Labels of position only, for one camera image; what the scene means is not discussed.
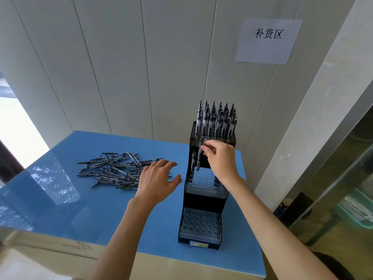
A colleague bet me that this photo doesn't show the black round object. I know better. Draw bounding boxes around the black round object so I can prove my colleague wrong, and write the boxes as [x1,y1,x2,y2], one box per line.
[313,251,355,280]

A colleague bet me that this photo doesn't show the person's left forearm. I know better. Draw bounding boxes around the person's left forearm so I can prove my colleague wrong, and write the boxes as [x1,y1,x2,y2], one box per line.
[90,197,157,280]

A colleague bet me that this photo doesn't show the black transparent pen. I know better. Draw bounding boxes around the black transparent pen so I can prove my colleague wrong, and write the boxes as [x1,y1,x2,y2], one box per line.
[197,141,204,172]
[190,151,197,183]

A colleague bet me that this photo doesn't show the blue table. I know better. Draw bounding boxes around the blue table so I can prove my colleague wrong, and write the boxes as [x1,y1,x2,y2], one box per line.
[0,130,266,280]

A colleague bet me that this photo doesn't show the row of black pens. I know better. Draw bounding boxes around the row of black pens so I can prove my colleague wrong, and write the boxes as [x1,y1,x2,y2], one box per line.
[194,100,238,143]

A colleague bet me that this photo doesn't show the person's right hand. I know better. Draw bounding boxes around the person's right hand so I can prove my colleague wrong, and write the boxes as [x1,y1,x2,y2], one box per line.
[200,140,243,187]

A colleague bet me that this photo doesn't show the steel framed glass partition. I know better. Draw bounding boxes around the steel framed glass partition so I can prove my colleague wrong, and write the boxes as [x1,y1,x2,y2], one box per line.
[287,107,373,260]

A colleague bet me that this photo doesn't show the green plastic basket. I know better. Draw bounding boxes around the green plastic basket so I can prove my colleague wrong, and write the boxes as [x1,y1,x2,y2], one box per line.
[333,188,373,230]

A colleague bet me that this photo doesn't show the pile of black pens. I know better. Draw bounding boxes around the pile of black pens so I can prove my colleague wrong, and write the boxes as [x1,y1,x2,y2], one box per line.
[76,151,183,191]

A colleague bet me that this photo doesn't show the person's left hand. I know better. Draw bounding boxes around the person's left hand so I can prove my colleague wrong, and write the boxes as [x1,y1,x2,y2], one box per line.
[134,159,182,206]

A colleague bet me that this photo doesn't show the black tiered pen display stand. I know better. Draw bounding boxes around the black tiered pen display stand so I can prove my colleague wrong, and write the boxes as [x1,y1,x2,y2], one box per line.
[178,121,237,250]

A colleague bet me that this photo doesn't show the dark framed glass door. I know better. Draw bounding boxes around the dark framed glass door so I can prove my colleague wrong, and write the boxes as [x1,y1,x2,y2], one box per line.
[0,71,50,187]

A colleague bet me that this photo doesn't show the white paper sign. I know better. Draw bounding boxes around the white paper sign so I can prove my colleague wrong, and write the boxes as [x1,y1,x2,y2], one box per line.
[236,17,303,65]

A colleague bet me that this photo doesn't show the person's right forearm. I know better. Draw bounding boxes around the person's right forearm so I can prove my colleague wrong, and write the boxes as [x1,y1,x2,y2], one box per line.
[227,176,338,280]

